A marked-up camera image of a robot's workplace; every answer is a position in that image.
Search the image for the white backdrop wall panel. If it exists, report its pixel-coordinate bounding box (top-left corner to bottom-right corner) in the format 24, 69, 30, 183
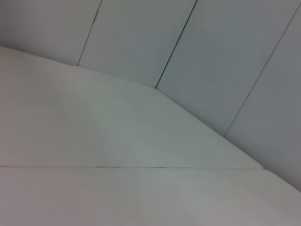
0, 0, 102, 67
77, 0, 198, 89
224, 8, 301, 193
155, 0, 301, 139

